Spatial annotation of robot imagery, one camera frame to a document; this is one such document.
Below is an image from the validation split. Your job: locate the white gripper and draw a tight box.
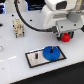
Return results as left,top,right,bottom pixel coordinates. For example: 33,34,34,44
56,19,83,41

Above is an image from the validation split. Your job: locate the red gear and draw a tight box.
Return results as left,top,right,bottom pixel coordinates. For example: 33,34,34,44
61,33,71,42

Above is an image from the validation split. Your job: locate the blue gear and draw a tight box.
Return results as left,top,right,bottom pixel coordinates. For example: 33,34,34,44
43,46,60,61

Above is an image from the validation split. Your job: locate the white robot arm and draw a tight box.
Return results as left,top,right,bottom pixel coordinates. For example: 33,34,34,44
41,0,84,42

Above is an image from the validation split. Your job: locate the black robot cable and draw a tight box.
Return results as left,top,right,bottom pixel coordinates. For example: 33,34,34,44
13,0,61,34

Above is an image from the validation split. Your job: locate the black-framed peg base plate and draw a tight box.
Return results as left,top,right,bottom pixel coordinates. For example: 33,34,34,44
25,46,66,68

